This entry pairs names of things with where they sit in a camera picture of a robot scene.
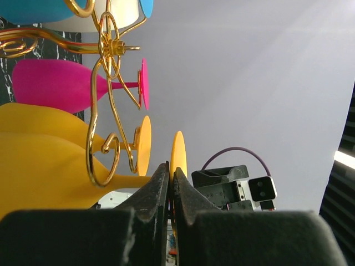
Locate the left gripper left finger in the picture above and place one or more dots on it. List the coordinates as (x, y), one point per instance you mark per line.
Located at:
(133, 233)

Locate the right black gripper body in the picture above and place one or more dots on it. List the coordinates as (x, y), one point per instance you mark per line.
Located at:
(227, 188)

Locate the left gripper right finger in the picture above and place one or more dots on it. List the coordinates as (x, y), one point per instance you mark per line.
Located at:
(206, 235)

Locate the yellow wine glass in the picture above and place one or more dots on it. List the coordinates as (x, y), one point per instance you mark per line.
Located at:
(33, 119)
(47, 172)

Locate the pink wine glass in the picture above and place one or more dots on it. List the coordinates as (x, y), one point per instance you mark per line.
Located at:
(54, 83)

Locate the blue wine glass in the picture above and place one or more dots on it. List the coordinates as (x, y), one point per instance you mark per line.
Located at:
(30, 12)

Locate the gold wire glass rack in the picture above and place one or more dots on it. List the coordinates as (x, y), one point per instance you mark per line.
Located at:
(105, 78)

